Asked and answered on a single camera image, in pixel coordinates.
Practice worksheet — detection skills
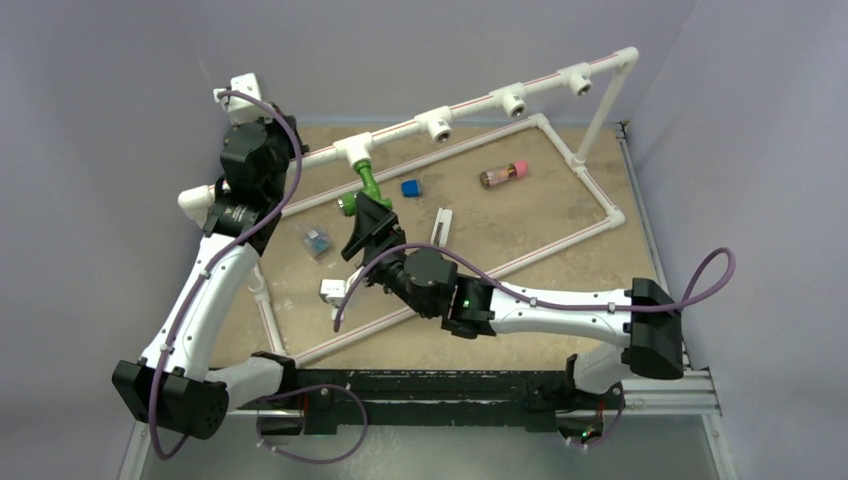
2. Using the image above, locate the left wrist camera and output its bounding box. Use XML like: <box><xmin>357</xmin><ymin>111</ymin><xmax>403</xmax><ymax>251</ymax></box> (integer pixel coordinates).
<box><xmin>213</xmin><ymin>73</ymin><xmax>267</xmax><ymax>125</ymax></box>

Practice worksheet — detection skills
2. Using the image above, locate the green plastic water faucet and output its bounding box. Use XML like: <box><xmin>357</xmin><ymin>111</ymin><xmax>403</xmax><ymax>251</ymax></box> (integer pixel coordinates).
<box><xmin>337</xmin><ymin>160</ymin><xmax>393</xmax><ymax>217</ymax></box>

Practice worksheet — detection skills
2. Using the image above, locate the blue grey small block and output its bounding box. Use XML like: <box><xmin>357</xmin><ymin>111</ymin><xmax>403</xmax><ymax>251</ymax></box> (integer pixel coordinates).
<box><xmin>400</xmin><ymin>179</ymin><xmax>423</xmax><ymax>198</ymax></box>

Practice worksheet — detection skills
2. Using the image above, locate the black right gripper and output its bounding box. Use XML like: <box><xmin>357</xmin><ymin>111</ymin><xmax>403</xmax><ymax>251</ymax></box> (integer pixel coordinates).
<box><xmin>342</xmin><ymin>192</ymin><xmax>435</xmax><ymax>318</ymax></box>

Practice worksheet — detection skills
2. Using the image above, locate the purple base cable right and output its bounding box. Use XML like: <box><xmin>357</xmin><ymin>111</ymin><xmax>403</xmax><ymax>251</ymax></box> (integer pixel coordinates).
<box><xmin>566</xmin><ymin>390</ymin><xmax>628</xmax><ymax>452</ymax></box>

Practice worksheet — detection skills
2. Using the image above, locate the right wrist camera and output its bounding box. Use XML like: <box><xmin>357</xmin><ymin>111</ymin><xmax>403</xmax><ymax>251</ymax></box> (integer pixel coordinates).
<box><xmin>319</xmin><ymin>267</ymin><xmax>363</xmax><ymax>307</ymax></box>

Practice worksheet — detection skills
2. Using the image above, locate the white PVC pipe frame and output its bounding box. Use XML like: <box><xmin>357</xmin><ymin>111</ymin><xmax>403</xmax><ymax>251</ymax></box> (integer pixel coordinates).
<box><xmin>177</xmin><ymin>46</ymin><xmax>639</xmax><ymax>365</ymax></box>

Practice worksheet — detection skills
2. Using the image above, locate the pink capped small bottle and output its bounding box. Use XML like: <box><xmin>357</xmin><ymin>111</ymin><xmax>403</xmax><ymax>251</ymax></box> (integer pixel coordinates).
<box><xmin>479</xmin><ymin>161</ymin><xmax>528</xmax><ymax>189</ymax></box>

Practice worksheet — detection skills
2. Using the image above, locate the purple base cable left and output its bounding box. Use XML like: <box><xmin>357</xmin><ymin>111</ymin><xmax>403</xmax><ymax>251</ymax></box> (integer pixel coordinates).
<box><xmin>255</xmin><ymin>384</ymin><xmax>370</xmax><ymax>465</ymax></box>

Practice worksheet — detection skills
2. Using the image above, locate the white plastic clip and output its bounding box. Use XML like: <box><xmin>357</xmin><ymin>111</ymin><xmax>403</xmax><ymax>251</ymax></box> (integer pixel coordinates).
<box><xmin>430</xmin><ymin>208</ymin><xmax>453</xmax><ymax>247</ymax></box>

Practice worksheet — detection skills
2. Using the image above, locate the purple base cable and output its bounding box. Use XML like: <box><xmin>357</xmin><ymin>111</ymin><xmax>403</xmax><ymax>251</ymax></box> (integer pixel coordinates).
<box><xmin>566</xmin><ymin>390</ymin><xmax>628</xmax><ymax>452</ymax></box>
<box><xmin>255</xmin><ymin>384</ymin><xmax>370</xmax><ymax>465</ymax></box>

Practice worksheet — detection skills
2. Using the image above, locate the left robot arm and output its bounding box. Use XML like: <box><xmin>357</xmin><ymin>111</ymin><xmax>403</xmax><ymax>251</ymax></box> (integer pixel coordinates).
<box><xmin>111</xmin><ymin>115</ymin><xmax>308</xmax><ymax>440</ymax></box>

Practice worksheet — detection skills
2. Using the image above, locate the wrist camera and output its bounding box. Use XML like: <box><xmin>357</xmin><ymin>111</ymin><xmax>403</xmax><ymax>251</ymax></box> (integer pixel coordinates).
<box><xmin>319</xmin><ymin>267</ymin><xmax>363</xmax><ymax>307</ymax></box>
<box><xmin>213</xmin><ymin>73</ymin><xmax>267</xmax><ymax>125</ymax></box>

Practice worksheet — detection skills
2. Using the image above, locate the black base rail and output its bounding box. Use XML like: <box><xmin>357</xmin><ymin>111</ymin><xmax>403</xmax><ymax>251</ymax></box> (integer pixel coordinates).
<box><xmin>235</xmin><ymin>367</ymin><xmax>627</xmax><ymax>439</ymax></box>

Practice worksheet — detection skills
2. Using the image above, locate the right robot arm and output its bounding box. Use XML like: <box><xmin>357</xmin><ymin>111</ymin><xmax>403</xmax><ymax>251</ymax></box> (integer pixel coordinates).
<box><xmin>342</xmin><ymin>194</ymin><xmax>684</xmax><ymax>407</ymax></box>

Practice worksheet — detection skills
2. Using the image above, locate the small blue foil packet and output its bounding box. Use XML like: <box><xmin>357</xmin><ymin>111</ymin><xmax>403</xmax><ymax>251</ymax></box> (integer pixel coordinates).
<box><xmin>302</xmin><ymin>229</ymin><xmax>332</xmax><ymax>258</ymax></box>

